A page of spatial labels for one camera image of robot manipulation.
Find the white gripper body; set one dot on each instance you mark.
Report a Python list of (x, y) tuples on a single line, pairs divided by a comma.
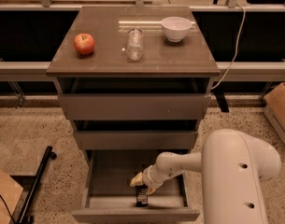
[(149, 178)]

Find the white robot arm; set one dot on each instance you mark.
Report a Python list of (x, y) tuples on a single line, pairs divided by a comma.
[(232, 165)]

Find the grey bottom drawer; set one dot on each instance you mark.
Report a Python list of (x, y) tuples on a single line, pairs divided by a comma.
[(108, 196)]

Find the grey drawer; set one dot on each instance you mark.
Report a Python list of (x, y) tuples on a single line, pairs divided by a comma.
[(108, 196), (135, 106), (136, 134)]

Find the grey middle drawer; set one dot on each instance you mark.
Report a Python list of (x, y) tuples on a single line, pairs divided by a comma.
[(136, 134)]

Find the grey top drawer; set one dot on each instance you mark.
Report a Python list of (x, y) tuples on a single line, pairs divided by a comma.
[(135, 106)]

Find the grey drawer cabinet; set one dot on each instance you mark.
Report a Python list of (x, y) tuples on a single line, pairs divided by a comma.
[(134, 78)]

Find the black metal pole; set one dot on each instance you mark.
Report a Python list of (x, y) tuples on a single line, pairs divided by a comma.
[(24, 218)]

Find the cardboard box left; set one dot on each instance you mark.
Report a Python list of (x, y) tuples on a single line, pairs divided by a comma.
[(10, 193)]

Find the cardboard box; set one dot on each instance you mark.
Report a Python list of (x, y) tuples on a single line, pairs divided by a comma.
[(275, 109), (10, 193)]

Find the clear plastic bottle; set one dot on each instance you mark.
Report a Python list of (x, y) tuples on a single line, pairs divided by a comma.
[(135, 44)]

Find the cardboard box right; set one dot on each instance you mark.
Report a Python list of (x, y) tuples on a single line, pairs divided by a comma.
[(275, 109)]

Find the red apple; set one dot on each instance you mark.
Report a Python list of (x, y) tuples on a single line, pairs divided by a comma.
[(84, 44)]

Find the white bowl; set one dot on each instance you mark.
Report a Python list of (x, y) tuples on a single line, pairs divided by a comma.
[(175, 28)]

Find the black bracket under rail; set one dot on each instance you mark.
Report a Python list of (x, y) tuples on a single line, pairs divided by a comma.
[(220, 97)]

